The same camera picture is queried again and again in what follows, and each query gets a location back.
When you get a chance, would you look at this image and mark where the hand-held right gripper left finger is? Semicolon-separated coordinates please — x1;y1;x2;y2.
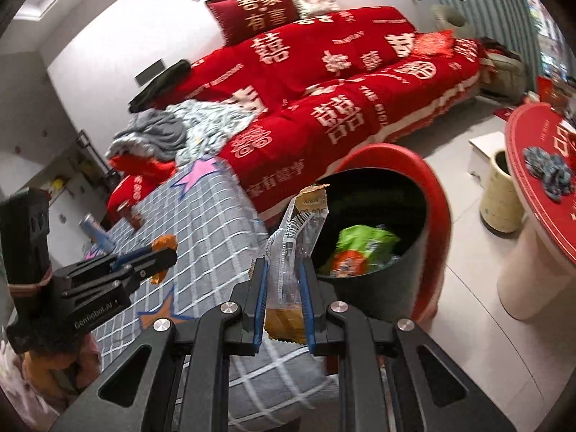
49;256;271;432

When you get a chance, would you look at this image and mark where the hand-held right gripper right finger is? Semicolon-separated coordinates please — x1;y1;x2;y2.
299;256;518;432

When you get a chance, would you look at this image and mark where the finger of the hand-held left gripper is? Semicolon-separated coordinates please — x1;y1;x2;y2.
60;274;145;301
67;245;179;282

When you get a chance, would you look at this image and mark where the small orange wrapper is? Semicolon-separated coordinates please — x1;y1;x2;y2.
146;235;178;285

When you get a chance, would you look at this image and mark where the clear golden wrapper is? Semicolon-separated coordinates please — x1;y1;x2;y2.
265;184;331;343

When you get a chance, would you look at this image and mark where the orange blue snack wrapper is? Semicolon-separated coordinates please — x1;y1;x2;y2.
330;252;376;278

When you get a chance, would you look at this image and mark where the bright green wrapper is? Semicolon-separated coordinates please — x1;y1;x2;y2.
335;225;401;271

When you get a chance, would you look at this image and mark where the black trash bin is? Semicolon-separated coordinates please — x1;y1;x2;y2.
310;168;428;322

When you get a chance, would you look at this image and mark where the person's left hand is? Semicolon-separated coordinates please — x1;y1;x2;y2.
22;339;102;408

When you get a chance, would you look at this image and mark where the red drink can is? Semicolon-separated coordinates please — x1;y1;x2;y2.
116;202;145;229

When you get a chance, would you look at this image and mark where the blue orange carton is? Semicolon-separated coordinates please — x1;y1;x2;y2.
80;215;114;251

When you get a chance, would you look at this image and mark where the grey checked tablecloth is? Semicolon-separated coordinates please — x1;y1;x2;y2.
81;155;343;415

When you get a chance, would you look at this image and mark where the grey blanket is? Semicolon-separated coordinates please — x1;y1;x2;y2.
105;110;187;163

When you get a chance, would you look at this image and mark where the red round stool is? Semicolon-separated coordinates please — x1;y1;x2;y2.
328;143;453;325

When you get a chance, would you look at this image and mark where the pale patterned blanket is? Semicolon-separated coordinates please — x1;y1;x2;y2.
168;99;255;167

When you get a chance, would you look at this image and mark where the black rolled cloth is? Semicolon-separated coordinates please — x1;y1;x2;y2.
128;59;192;113

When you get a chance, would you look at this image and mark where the beige cylindrical bin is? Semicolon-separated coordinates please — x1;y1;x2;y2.
479;148;525;235

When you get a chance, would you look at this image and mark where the red printed sofa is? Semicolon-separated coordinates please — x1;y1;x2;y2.
105;4;484;226

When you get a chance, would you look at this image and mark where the white flat box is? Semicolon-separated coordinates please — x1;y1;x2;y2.
468;130;507;178

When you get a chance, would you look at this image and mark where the large red printed cushion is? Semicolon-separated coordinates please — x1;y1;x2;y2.
204;0;301;46

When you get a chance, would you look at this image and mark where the blue grey cloth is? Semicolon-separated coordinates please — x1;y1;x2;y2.
522;145;574;199

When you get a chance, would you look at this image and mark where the red round table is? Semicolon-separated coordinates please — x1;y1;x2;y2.
497;103;576;320

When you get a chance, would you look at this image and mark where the small red patterned cushion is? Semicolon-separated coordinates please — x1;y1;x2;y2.
411;29;455;57

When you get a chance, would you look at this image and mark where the white cartoon cushion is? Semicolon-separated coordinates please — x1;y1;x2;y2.
297;0;340;19

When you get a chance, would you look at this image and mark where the beige armchair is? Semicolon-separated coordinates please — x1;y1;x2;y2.
429;4;527;100

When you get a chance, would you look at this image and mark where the pile of gift boxes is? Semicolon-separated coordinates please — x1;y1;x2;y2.
524;74;576;113

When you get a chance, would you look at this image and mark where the grey green curtain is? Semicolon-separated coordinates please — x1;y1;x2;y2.
425;0;547;82

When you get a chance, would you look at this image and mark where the white wall cabinet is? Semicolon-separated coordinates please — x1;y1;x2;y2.
0;144;113;235

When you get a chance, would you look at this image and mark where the dark wall panel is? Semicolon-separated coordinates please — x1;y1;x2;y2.
136;58;165;85

